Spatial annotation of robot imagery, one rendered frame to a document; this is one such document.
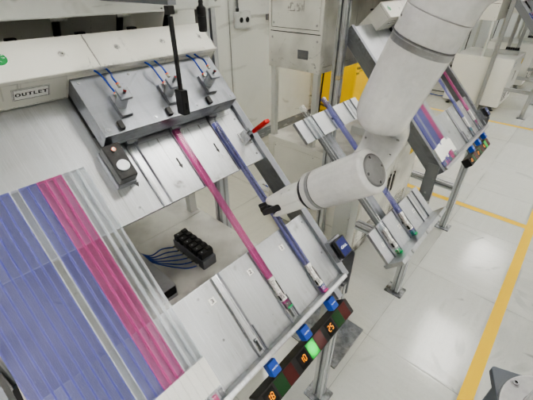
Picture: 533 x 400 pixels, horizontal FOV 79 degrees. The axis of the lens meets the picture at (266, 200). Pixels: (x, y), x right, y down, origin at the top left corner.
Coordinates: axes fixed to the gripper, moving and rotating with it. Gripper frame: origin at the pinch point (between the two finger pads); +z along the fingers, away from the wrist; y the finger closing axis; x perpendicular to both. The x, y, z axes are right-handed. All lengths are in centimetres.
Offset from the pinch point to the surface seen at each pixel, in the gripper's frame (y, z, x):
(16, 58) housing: 35, 0, -46
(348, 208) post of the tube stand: -34.1, 5.8, 15.7
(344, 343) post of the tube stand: -38, 45, 78
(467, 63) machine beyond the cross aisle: -440, 71, -8
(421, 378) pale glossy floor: -46, 20, 98
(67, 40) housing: 25, 1, -48
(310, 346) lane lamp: 10.8, -3.6, 32.3
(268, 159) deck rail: -8.1, 1.4, -10.5
